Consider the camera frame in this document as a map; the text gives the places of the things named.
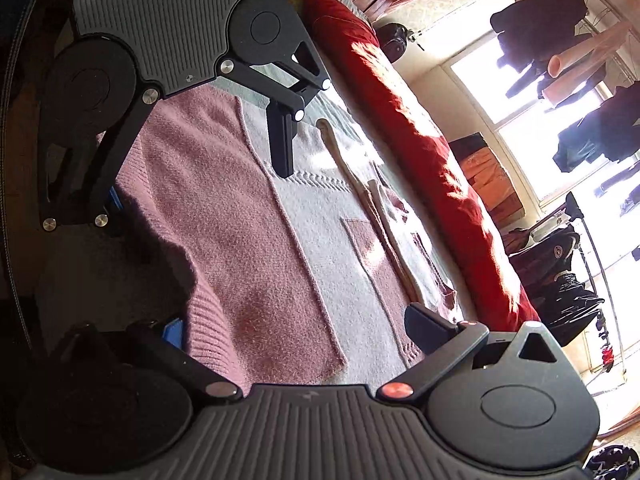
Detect black backpack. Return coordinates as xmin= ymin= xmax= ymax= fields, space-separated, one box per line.
xmin=375 ymin=22 xmax=426 ymax=64

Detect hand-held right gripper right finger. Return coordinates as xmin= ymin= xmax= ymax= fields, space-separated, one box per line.
xmin=376 ymin=302 xmax=560 ymax=403

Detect pink and white knit sweater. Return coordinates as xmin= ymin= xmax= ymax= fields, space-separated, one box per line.
xmin=97 ymin=82 xmax=460 ymax=393

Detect dark hanging clothes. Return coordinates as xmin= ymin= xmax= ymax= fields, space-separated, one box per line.
xmin=489 ymin=0 xmax=640 ymax=173

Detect black hanging jacket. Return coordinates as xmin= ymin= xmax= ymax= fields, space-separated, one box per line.
xmin=540 ymin=270 xmax=608 ymax=348

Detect black jacket with badge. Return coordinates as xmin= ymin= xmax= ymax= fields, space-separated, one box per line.
xmin=507 ymin=222 xmax=581 ymax=301

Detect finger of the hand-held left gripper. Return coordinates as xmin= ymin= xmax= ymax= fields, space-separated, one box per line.
xmin=217 ymin=35 xmax=332 ymax=179
xmin=39 ymin=87 xmax=162 ymax=238

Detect metal clothes rack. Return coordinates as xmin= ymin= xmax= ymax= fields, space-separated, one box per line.
xmin=530 ymin=192 xmax=631 ymax=386

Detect navy star-printed cloth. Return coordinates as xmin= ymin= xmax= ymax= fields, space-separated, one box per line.
xmin=584 ymin=442 xmax=640 ymax=480

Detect red duvet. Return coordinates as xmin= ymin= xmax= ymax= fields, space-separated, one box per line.
xmin=301 ymin=0 xmax=544 ymax=335

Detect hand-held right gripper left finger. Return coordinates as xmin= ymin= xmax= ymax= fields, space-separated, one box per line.
xmin=50 ymin=317 xmax=241 ymax=403

